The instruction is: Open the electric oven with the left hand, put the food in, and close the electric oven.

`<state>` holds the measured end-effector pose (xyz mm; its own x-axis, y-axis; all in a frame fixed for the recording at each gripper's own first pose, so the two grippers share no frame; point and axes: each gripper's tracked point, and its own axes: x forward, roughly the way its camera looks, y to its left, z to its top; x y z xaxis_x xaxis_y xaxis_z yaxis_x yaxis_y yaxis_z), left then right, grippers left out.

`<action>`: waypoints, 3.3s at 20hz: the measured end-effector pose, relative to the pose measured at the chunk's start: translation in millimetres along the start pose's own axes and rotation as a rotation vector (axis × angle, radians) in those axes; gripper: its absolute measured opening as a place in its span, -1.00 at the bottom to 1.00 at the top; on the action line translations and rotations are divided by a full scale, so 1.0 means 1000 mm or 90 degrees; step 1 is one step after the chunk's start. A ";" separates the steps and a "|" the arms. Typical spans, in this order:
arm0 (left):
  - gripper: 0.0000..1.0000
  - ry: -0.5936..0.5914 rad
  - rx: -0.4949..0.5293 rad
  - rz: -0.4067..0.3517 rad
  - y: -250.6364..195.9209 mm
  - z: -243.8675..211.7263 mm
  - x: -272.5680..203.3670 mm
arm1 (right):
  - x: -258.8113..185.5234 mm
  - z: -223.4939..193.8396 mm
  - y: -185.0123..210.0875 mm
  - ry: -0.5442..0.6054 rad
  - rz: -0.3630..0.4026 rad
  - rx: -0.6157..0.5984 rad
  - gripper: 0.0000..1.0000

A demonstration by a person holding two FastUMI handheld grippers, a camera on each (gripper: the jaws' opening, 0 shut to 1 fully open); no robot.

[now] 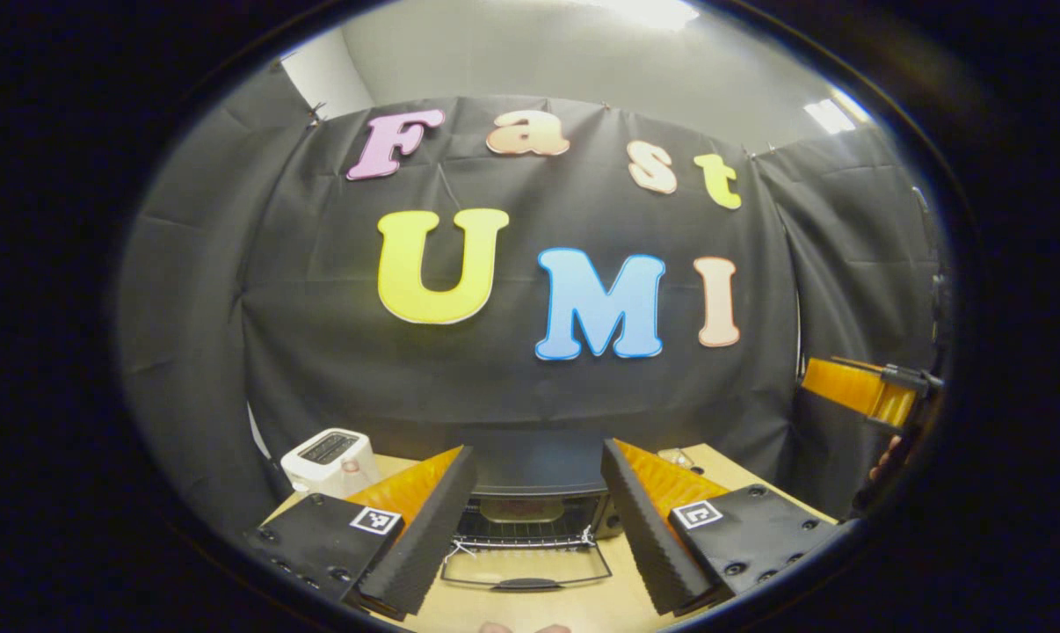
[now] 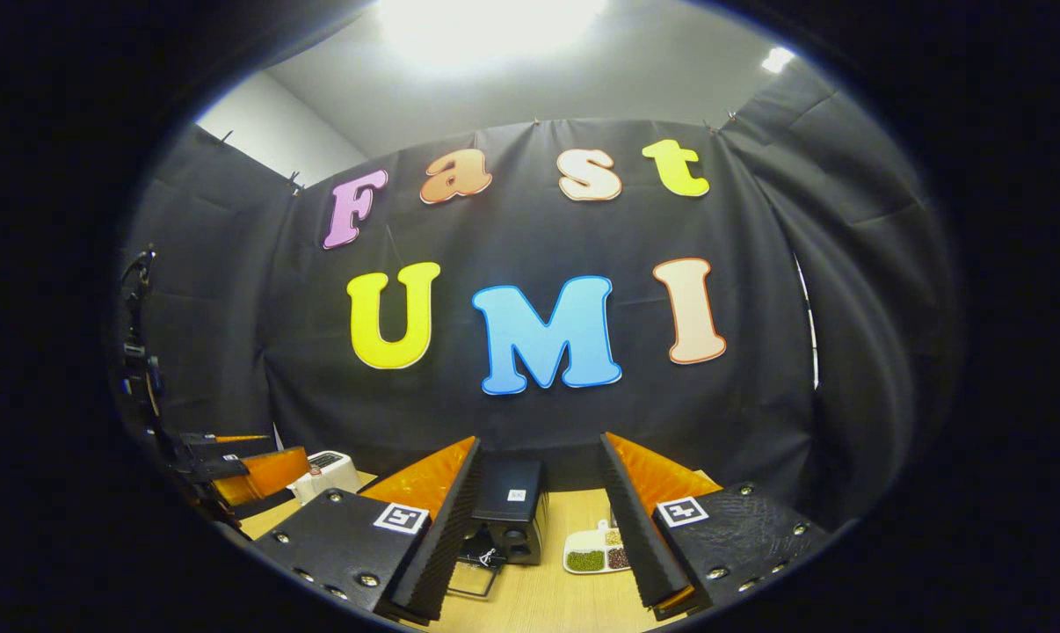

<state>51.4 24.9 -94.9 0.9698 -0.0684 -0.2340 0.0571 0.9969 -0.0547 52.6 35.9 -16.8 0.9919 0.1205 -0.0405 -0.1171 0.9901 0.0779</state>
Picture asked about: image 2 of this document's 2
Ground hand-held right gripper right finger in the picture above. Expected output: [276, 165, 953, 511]
[598, 431, 831, 622]

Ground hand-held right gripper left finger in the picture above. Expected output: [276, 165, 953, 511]
[251, 436, 483, 628]

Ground black electric oven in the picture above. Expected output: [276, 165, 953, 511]
[447, 451, 549, 600]

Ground white divided dish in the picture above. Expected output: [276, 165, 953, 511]
[563, 520, 633, 576]

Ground white toaster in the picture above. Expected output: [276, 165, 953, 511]
[287, 450, 362, 505]

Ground black backdrop cloth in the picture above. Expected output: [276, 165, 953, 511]
[113, 57, 962, 528]

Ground large ceiling light panel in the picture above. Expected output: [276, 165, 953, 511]
[376, 0, 610, 73]

